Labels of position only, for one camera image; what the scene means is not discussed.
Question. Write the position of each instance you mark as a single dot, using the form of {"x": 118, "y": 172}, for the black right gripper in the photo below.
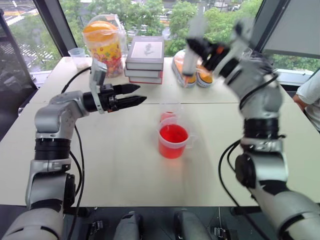
{"x": 218, "y": 56}

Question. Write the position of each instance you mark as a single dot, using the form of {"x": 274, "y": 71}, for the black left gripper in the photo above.
{"x": 110, "y": 101}

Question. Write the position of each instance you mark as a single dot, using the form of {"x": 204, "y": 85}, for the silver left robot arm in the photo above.
{"x": 47, "y": 117}

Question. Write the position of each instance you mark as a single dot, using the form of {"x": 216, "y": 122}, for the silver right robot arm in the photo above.
{"x": 262, "y": 100}

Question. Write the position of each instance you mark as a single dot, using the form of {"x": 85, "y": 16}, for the clear cup little red liquid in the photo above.
{"x": 168, "y": 116}

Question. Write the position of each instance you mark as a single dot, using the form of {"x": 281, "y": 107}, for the small clear measuring cup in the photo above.
{"x": 78, "y": 58}

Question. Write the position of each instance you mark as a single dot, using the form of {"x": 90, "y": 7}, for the clear cup full red liquid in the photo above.
{"x": 172, "y": 142}

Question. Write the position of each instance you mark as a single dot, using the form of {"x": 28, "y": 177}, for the red-spined book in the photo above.
{"x": 146, "y": 80}

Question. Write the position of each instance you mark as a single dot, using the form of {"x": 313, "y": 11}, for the thick dark-spined book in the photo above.
{"x": 142, "y": 73}

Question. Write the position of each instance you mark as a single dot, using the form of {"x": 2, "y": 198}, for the grey cover book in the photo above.
{"x": 147, "y": 51}

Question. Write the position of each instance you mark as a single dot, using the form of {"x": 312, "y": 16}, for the orange-lid snack bucket in bag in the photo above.
{"x": 106, "y": 47}

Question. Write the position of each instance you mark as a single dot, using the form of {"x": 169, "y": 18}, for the grey window blind panel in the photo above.
{"x": 297, "y": 27}

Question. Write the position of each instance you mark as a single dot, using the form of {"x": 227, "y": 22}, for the person in white shirt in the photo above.
{"x": 310, "y": 97}

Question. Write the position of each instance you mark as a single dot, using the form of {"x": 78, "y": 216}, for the black mesh office chair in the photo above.
{"x": 12, "y": 75}

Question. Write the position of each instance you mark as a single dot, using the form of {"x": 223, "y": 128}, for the dark grey rounded shape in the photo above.
{"x": 191, "y": 225}
{"x": 130, "y": 226}

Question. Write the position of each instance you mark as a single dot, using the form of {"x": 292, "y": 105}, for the black table clamp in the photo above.
{"x": 96, "y": 227}
{"x": 223, "y": 232}

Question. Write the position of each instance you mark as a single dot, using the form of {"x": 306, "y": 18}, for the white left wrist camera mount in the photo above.
{"x": 97, "y": 72}

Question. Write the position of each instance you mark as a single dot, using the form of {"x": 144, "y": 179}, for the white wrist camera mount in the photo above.
{"x": 241, "y": 42}
{"x": 97, "y": 72}

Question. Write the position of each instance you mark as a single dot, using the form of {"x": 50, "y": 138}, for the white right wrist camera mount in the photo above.
{"x": 241, "y": 42}

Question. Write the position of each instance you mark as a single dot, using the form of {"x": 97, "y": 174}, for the dark window frame pillar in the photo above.
{"x": 268, "y": 22}
{"x": 56, "y": 27}

